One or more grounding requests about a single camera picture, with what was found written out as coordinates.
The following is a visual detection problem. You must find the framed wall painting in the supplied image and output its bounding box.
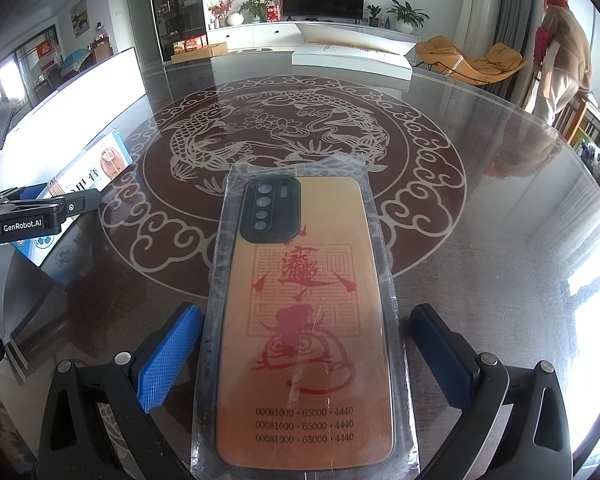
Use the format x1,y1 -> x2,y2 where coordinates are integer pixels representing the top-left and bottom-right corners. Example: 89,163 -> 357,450
69,0 -> 90,36

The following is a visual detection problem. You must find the green leafy potted plant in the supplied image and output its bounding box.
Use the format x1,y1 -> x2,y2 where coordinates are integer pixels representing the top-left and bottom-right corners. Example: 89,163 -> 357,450
240,0 -> 271,23

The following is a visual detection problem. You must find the white curtain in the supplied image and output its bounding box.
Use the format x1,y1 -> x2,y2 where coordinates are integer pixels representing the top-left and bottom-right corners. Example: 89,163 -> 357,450
452,0 -> 506,53

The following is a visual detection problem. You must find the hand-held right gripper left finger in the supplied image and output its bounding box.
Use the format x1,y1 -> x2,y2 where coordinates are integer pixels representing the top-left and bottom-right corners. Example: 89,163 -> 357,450
39,304 -> 203,480

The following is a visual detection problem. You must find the potted plant in white pot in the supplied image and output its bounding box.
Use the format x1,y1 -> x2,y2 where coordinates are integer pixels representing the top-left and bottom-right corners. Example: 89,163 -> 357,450
386,0 -> 430,35

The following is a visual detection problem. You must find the dark display cabinet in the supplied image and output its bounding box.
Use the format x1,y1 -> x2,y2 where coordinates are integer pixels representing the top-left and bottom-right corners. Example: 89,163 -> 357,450
147,0 -> 208,63

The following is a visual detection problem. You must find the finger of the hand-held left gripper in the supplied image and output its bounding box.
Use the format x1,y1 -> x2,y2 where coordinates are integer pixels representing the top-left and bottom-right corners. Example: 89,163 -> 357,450
60,189 -> 102,218

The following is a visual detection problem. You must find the wood-look phone case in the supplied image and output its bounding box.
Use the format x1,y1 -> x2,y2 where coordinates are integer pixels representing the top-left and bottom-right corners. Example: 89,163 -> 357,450
191,154 -> 421,480

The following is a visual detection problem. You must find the red flower arrangement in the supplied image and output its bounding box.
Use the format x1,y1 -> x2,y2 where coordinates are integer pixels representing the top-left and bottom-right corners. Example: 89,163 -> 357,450
207,0 -> 237,29

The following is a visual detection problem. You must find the white door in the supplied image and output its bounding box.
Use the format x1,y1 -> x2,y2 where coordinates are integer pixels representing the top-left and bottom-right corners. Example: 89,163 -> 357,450
124,0 -> 149,67

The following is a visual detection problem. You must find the orange lounge chair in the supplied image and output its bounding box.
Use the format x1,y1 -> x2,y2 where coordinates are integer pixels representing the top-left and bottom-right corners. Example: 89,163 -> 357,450
414,35 -> 468,75
462,42 -> 528,86

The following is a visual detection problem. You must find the white television cabinet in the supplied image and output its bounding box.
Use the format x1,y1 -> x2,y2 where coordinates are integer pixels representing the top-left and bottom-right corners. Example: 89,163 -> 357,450
205,19 -> 421,55

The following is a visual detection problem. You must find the cardboard box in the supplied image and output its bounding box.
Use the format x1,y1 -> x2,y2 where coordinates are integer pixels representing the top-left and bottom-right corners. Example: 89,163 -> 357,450
170,41 -> 229,65

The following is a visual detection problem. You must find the blue and white medicine box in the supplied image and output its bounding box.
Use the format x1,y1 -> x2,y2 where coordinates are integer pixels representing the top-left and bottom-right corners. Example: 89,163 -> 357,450
11,127 -> 133,288

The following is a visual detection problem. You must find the black television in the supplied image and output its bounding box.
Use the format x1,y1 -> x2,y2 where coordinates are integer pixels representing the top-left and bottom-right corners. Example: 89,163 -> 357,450
281,0 -> 366,23

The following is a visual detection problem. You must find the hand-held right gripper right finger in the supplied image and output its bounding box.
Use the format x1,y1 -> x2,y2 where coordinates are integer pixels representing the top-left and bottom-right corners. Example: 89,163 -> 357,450
409,304 -> 576,480

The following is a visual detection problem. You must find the wooden chair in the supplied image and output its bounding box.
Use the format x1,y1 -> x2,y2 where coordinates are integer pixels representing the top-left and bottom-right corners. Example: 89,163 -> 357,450
555,94 -> 600,147

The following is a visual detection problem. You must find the grey curtain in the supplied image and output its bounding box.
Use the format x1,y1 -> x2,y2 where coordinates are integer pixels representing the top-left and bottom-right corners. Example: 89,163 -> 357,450
500,0 -> 537,98

